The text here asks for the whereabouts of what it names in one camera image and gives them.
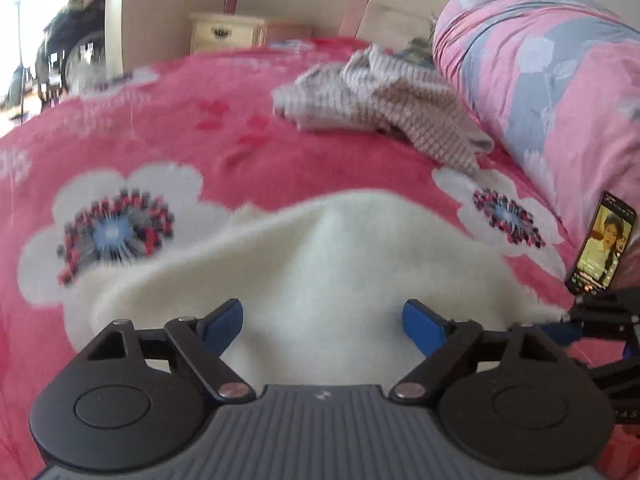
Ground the blue green cloth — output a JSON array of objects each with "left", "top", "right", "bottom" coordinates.
[{"left": 390, "top": 35, "right": 436, "bottom": 68}]

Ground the black smartphone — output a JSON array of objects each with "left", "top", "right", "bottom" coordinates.
[{"left": 565, "top": 191, "right": 637, "bottom": 295}]

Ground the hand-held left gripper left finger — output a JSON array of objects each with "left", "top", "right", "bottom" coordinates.
[{"left": 87, "top": 298, "right": 257, "bottom": 405}]

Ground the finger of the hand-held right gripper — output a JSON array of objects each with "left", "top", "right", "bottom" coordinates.
[
  {"left": 541, "top": 316, "right": 640, "bottom": 349},
  {"left": 568, "top": 287, "right": 640, "bottom": 319}
]

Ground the striped knit garment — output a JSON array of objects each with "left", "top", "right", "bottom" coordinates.
[{"left": 272, "top": 44, "right": 496, "bottom": 173}]

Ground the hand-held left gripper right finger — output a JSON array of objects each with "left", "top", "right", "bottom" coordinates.
[{"left": 389, "top": 299, "right": 566, "bottom": 405}]

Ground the pink floral blanket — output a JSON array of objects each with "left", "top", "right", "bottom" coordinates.
[{"left": 0, "top": 35, "right": 640, "bottom": 480}]

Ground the wheelchair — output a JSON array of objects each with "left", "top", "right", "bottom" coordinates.
[{"left": 35, "top": 0, "right": 108, "bottom": 111}]

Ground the cream nightstand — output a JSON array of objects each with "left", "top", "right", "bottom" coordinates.
[{"left": 189, "top": 12, "right": 313, "bottom": 56}]

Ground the pink grey floral quilt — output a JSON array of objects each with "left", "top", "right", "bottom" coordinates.
[{"left": 432, "top": 0, "right": 640, "bottom": 261}]

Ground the cream knit sweater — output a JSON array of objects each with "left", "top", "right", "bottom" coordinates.
[{"left": 65, "top": 189, "right": 568, "bottom": 391}]

